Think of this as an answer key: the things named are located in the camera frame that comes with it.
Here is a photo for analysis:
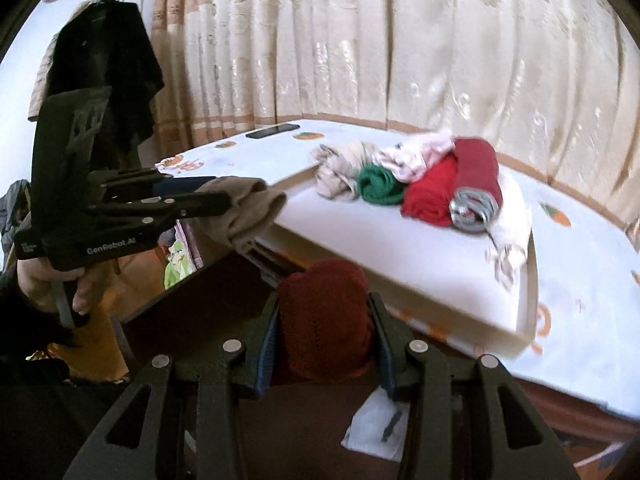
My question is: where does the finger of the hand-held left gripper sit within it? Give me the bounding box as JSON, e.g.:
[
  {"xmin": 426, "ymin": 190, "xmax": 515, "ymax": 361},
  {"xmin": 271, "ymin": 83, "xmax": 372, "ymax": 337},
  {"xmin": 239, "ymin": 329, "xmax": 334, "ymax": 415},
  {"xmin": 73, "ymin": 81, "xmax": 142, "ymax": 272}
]
[
  {"xmin": 90, "ymin": 167, "xmax": 218, "ymax": 202},
  {"xmin": 91, "ymin": 192, "xmax": 233, "ymax": 224}
]

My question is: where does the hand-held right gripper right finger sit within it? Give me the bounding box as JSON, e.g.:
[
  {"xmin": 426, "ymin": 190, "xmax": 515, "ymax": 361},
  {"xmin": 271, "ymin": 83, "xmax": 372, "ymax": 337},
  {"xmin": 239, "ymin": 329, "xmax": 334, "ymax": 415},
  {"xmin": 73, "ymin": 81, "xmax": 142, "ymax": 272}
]
[{"xmin": 367, "ymin": 291, "xmax": 581, "ymax": 480}]

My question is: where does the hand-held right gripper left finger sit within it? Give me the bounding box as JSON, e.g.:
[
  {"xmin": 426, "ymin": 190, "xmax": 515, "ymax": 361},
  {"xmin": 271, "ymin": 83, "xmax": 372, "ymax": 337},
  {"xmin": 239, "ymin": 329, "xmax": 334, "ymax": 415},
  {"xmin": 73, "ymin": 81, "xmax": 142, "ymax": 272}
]
[{"xmin": 62, "ymin": 290, "xmax": 281, "ymax": 480}]

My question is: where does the taupe underwear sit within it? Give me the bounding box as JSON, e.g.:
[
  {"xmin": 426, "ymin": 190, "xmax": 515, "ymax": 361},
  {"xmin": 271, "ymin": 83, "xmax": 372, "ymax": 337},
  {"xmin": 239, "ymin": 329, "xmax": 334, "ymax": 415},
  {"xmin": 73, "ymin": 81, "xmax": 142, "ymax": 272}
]
[{"xmin": 197, "ymin": 176, "xmax": 288, "ymax": 253}]

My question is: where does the dark red knit underwear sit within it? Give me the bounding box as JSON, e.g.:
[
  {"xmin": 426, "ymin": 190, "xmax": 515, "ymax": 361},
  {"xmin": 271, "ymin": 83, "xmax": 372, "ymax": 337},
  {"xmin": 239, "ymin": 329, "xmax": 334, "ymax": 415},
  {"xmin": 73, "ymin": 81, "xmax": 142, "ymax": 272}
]
[{"xmin": 272, "ymin": 259, "xmax": 376, "ymax": 383}]

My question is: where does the bright red underwear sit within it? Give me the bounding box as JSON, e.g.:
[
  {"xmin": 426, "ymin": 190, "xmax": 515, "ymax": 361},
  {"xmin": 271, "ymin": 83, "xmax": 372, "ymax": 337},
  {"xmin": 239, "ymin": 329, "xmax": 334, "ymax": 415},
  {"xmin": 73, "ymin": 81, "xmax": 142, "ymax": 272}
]
[{"xmin": 400, "ymin": 152, "xmax": 461, "ymax": 228}]

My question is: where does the green and black underwear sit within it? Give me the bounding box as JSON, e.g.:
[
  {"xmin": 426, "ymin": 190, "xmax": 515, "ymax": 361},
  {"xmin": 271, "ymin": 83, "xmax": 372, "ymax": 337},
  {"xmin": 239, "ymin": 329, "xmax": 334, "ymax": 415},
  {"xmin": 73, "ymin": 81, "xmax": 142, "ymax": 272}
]
[{"xmin": 357, "ymin": 164, "xmax": 408, "ymax": 206}]

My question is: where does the pink dotted sock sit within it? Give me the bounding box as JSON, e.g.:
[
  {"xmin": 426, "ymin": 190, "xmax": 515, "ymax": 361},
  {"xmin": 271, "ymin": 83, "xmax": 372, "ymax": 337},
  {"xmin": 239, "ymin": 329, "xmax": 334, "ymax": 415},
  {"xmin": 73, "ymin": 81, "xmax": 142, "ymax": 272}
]
[{"xmin": 310, "ymin": 140, "xmax": 386, "ymax": 202}]

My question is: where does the grey striped underwear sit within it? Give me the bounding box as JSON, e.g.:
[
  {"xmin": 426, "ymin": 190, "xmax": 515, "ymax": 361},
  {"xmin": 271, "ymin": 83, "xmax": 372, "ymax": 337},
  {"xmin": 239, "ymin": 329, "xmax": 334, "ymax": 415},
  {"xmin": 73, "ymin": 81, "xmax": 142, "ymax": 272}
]
[{"xmin": 448, "ymin": 186, "xmax": 498, "ymax": 233}]

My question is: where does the white underwear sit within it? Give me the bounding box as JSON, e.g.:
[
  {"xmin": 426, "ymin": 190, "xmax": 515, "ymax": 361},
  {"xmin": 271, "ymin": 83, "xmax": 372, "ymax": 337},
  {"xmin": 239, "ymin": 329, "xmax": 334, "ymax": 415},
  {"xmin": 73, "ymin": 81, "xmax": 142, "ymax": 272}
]
[{"xmin": 487, "ymin": 167, "xmax": 533, "ymax": 291}]

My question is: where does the pink printed underwear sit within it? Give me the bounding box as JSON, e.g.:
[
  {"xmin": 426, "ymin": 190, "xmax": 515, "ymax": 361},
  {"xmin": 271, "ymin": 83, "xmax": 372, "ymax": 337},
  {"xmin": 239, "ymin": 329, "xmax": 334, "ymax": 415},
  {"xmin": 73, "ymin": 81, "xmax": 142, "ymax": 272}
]
[{"xmin": 377, "ymin": 129, "xmax": 456, "ymax": 185}]

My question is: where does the person's left forearm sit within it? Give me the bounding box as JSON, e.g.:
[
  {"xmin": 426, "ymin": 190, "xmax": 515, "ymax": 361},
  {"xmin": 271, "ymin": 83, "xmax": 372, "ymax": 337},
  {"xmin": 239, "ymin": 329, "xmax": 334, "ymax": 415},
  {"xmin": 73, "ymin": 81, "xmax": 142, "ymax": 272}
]
[{"xmin": 0, "ymin": 260, "xmax": 76, "ymax": 361}]

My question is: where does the person's left hand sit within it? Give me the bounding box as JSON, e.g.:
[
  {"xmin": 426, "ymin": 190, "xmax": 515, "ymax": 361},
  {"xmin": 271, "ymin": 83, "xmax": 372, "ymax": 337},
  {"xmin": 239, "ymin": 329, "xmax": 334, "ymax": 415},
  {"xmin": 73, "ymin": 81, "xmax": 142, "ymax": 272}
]
[{"xmin": 17, "ymin": 256, "xmax": 116, "ymax": 316}]

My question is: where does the colourful printed bag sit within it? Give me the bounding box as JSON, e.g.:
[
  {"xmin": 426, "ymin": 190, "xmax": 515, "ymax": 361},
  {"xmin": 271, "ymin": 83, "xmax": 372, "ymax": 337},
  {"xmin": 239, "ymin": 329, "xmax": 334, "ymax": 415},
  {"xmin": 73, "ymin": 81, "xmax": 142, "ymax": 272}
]
[{"xmin": 160, "ymin": 220, "xmax": 203, "ymax": 291}]

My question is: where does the dark grey cloth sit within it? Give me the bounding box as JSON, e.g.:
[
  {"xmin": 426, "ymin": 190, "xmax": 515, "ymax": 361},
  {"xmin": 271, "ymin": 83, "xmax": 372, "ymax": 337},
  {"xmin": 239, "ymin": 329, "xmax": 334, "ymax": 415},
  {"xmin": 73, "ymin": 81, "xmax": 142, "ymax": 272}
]
[{"xmin": 0, "ymin": 180, "xmax": 33, "ymax": 256}]

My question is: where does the white plastic packet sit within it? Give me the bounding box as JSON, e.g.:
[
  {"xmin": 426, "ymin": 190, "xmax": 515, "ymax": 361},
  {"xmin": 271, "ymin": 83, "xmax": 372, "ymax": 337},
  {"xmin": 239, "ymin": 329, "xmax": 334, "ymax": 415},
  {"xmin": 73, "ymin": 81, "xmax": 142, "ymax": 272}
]
[{"xmin": 341, "ymin": 387, "xmax": 413, "ymax": 461}]

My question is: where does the beige hanging cloth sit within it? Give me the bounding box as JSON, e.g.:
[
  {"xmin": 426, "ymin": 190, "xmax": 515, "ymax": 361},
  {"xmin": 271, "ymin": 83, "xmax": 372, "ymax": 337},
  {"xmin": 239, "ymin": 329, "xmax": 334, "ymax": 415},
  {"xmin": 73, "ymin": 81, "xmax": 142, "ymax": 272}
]
[{"xmin": 27, "ymin": 35, "xmax": 61, "ymax": 121}]

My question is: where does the black smartphone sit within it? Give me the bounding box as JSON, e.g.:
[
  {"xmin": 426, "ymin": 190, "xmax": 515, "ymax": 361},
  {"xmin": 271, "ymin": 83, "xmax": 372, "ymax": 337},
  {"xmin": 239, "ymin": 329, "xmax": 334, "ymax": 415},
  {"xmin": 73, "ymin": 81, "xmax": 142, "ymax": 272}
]
[{"xmin": 245, "ymin": 123, "xmax": 302, "ymax": 140}]

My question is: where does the black hanging garment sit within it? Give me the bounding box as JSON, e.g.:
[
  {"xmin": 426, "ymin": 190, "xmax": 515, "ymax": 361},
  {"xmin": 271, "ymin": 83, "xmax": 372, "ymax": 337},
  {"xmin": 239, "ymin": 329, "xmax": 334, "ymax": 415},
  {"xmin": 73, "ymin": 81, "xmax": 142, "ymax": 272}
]
[{"xmin": 45, "ymin": 0, "xmax": 166, "ymax": 171}]

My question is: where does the brown wooden table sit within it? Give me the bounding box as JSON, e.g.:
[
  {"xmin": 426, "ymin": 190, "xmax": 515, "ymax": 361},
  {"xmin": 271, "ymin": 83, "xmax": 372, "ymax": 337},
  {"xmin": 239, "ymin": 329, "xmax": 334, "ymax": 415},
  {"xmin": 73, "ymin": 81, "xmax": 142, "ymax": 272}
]
[{"xmin": 120, "ymin": 230, "xmax": 640, "ymax": 456}]

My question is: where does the cream floral curtain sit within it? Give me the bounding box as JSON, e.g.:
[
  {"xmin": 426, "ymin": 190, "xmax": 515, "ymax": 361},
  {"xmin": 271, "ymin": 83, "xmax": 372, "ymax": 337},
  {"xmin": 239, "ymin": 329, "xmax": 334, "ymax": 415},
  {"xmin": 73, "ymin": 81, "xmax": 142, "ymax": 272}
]
[{"xmin": 150, "ymin": 0, "xmax": 640, "ymax": 233}]

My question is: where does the silver drawer rail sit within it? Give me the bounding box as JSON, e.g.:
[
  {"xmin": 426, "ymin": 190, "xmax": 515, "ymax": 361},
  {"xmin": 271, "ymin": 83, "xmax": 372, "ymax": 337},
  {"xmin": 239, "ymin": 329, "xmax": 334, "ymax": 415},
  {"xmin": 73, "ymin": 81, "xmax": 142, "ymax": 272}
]
[{"xmin": 245, "ymin": 240, "xmax": 301, "ymax": 291}]

